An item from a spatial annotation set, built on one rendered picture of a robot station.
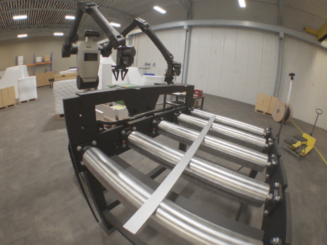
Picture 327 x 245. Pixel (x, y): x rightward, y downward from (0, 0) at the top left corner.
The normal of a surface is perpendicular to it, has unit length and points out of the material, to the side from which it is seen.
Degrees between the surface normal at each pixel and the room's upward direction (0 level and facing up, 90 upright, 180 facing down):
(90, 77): 90
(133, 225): 0
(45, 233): 0
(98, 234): 0
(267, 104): 90
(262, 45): 90
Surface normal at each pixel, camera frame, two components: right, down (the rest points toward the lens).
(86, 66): 0.77, 0.29
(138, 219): 0.08, -0.93
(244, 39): -0.60, 0.24
